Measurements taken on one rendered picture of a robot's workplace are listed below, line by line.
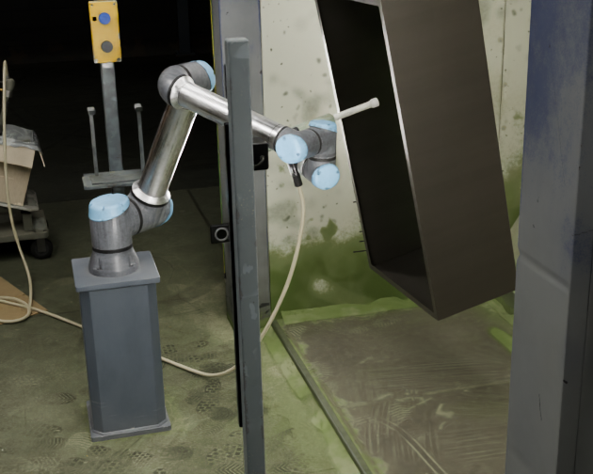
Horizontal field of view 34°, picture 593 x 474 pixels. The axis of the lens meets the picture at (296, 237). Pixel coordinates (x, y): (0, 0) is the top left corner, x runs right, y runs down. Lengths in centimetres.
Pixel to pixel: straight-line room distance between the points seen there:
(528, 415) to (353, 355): 255
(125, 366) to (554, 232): 240
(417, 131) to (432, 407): 116
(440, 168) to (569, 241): 188
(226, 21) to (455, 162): 131
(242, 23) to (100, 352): 153
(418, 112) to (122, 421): 162
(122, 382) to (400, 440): 106
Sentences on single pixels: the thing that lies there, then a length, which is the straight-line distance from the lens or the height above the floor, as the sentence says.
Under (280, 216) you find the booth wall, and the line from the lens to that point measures 448.
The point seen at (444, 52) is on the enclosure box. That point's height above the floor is 145.
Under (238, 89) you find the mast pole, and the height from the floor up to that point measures 153.
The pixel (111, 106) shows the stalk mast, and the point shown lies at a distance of 444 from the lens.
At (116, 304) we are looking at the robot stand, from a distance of 363.
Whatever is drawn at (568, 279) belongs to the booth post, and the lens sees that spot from 159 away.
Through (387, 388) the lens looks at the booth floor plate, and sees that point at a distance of 402.
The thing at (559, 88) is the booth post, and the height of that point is 166.
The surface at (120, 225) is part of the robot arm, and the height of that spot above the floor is 83.
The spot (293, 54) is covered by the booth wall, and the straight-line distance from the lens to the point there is 433.
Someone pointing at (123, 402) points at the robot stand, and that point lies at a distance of 381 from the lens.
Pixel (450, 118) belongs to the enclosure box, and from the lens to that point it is 340.
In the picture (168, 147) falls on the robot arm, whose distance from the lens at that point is 354.
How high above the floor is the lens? 194
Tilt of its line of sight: 19 degrees down
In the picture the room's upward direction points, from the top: 1 degrees counter-clockwise
